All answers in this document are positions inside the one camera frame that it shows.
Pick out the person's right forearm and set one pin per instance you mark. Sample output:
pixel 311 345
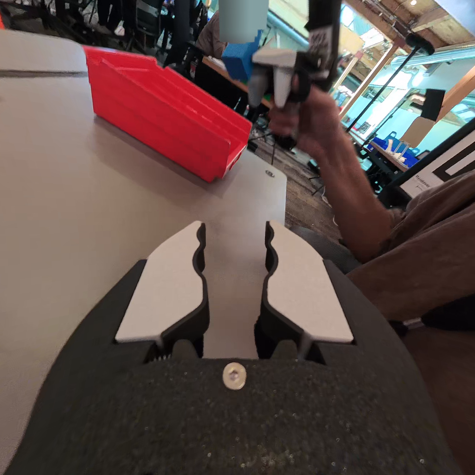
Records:
pixel 356 200

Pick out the black round pole weight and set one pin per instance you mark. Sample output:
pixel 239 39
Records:
pixel 419 43

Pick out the wooden table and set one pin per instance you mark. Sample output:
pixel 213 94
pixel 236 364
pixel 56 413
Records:
pixel 223 74

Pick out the grey desk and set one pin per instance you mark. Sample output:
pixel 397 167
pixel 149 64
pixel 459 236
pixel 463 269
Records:
pixel 82 208

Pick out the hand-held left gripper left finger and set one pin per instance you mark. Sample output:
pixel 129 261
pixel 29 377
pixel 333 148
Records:
pixel 163 293

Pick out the person's brown clothing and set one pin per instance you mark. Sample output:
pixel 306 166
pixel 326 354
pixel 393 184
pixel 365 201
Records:
pixel 423 282

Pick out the black office chair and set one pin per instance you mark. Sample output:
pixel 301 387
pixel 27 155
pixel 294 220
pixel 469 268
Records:
pixel 326 249

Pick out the blue wooden block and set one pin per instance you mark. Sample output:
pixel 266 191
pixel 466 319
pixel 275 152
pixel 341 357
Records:
pixel 239 61

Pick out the cardboard box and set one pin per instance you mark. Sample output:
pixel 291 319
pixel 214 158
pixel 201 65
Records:
pixel 415 130

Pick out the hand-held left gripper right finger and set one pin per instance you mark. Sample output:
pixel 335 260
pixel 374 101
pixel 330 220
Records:
pixel 306 293

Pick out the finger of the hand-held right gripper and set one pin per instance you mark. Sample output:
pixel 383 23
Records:
pixel 283 85
pixel 267 63

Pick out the black framed board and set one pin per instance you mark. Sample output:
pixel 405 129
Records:
pixel 445 167

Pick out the person's right hand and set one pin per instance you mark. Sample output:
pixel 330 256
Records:
pixel 312 122

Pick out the red plastic bin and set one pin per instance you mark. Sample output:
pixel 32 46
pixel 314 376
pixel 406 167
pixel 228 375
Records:
pixel 163 111

